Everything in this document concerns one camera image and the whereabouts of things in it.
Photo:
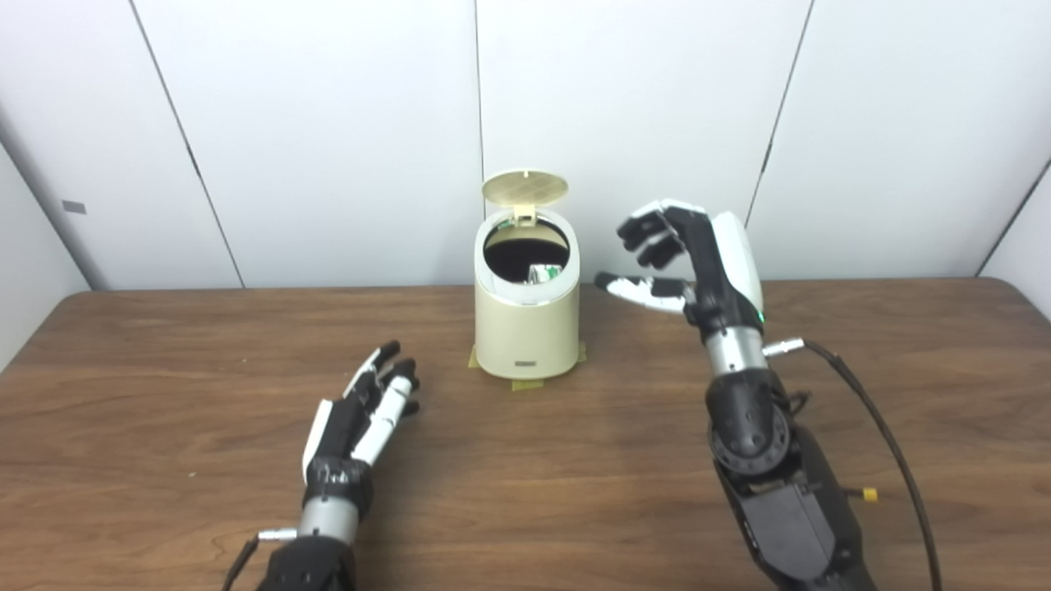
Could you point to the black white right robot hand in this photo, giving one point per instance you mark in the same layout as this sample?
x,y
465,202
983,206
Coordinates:
x,y
722,271

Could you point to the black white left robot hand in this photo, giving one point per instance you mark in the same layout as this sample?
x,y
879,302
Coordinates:
x,y
349,427

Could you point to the white green milk carton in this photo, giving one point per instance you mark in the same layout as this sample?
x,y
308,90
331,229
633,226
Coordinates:
x,y
543,273

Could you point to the cream round bin lid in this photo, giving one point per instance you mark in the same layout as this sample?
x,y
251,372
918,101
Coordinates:
x,y
525,187

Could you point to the cream-colored bin body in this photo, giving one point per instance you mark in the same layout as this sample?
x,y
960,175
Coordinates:
x,y
525,336

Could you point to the small grey wall tag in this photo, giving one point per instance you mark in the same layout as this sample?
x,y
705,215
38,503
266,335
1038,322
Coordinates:
x,y
74,207

